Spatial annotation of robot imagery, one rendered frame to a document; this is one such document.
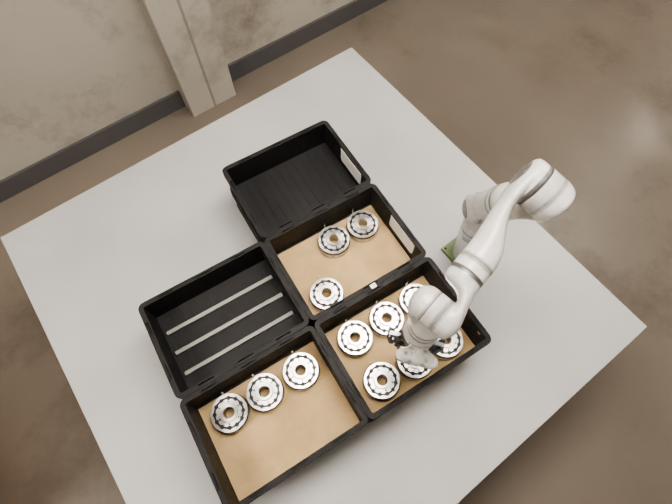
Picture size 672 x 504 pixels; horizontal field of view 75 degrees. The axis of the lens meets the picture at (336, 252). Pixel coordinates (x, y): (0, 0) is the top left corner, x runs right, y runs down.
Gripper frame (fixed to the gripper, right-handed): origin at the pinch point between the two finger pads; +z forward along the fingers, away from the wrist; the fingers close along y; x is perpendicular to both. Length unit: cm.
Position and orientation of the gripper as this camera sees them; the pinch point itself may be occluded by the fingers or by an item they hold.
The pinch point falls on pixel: (410, 346)
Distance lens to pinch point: 114.7
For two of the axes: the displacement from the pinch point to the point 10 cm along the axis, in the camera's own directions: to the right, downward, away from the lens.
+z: 0.0, 4.1, 9.1
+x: -2.4, 8.9, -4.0
